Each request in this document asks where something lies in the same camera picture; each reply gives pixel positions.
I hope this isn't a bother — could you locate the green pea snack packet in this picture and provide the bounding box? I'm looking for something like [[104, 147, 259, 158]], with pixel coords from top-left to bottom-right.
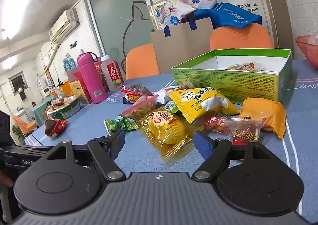
[[104, 114, 139, 135]]

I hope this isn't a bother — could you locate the clear red label snack packet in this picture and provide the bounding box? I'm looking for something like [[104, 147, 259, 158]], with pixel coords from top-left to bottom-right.
[[203, 116, 266, 145]]

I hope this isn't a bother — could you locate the yellow cake packet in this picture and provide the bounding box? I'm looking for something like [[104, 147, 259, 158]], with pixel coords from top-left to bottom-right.
[[138, 108, 198, 158]]

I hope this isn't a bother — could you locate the yellow egg yolk pastry packet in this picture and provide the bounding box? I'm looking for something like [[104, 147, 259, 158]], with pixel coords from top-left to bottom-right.
[[169, 87, 240, 123]]

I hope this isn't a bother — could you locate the pink striped chip bag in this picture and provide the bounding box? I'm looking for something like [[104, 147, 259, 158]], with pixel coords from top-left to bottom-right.
[[122, 94, 158, 121]]

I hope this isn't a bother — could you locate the dark red date packet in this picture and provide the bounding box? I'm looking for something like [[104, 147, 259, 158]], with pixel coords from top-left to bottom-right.
[[121, 84, 153, 104]]

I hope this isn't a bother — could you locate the orange snack packet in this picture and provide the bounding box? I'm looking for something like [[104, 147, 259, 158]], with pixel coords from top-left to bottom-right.
[[239, 98, 286, 139]]

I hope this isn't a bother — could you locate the white snack packet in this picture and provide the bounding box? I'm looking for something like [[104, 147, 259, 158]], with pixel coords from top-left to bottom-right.
[[155, 79, 194, 105]]

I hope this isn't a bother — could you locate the clear twisted cracker bag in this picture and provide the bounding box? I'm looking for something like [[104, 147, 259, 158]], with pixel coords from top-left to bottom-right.
[[227, 63, 257, 72]]

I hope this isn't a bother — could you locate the person's left hand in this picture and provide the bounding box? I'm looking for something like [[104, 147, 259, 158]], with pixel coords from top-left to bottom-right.
[[0, 171, 14, 187]]

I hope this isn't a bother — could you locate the small red brown snack packet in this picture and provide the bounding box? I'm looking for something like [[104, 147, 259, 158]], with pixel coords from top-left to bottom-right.
[[44, 120, 68, 138]]

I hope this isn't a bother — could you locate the instant noodle bowl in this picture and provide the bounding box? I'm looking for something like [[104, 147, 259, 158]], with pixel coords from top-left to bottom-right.
[[46, 96, 80, 120]]

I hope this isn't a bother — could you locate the pink thermos bottle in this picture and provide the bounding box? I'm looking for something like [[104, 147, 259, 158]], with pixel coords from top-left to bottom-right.
[[77, 52, 107, 104]]

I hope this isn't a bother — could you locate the white juice bottle red label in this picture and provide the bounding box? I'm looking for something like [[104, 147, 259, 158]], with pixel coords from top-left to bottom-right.
[[101, 55, 124, 92]]

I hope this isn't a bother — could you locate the green open cardboard box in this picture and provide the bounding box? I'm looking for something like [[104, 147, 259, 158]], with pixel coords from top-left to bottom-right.
[[171, 49, 293, 104]]

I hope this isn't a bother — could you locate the left orange chair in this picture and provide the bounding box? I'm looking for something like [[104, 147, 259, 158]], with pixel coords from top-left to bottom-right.
[[125, 43, 160, 80]]

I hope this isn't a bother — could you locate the orange chair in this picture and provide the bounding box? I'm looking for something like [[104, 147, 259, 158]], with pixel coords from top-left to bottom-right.
[[125, 43, 160, 80], [210, 23, 274, 51]]

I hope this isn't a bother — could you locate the brown cardboard sheet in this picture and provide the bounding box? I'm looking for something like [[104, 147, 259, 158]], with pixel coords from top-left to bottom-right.
[[151, 18, 213, 74]]

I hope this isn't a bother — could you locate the right orange chair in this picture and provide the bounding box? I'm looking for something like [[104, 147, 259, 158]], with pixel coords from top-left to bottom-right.
[[210, 23, 274, 51]]

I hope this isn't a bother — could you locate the air conditioner unit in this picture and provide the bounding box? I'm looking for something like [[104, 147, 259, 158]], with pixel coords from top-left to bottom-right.
[[49, 9, 80, 44]]

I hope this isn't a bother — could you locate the blue fabric bag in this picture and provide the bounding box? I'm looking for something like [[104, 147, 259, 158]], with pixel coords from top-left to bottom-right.
[[182, 2, 262, 29]]

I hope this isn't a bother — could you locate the red plastic bowl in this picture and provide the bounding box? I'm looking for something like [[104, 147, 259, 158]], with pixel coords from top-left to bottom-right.
[[295, 34, 317, 70]]

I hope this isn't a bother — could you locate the floral cloth bundle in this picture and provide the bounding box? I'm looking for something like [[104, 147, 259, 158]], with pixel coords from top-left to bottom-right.
[[156, 0, 217, 27]]

